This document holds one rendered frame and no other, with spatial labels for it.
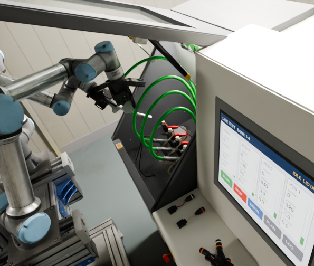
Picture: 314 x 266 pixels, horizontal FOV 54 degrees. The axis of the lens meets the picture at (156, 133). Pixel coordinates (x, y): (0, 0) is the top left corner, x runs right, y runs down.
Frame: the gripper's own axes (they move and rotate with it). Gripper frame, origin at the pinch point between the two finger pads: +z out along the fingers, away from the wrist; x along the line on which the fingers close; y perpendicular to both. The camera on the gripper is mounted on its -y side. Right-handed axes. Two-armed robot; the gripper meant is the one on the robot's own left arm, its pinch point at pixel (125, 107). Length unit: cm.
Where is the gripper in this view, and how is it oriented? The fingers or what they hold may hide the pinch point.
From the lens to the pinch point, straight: 155.3
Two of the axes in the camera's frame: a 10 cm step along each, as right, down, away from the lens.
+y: -5.0, 6.8, 5.3
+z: 8.2, 5.7, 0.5
